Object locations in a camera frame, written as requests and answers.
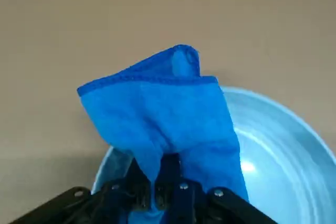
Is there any blue cloth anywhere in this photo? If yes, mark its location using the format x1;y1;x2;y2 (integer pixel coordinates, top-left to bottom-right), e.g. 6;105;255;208
77;44;250;224

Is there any blue plastic plate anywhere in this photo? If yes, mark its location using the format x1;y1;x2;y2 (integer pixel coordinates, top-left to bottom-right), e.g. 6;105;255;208
90;85;336;224

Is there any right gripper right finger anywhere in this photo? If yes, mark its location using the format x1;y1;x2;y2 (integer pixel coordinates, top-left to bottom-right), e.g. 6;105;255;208
154;153;279;224

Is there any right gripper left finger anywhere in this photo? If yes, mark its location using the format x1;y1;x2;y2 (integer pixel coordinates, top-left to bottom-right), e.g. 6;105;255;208
7;157;152;224

